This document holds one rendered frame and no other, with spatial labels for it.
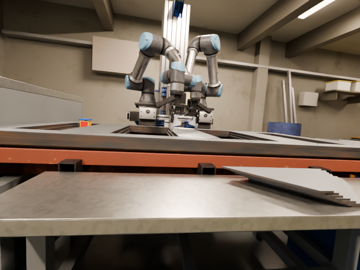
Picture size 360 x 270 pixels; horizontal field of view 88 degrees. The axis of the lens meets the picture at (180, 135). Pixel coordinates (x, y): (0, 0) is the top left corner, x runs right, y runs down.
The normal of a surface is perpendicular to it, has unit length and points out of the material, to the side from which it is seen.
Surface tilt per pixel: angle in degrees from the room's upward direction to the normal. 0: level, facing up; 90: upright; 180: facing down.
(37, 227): 90
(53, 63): 90
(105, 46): 90
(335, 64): 90
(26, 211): 0
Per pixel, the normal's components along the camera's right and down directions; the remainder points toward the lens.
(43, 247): 0.14, 0.10
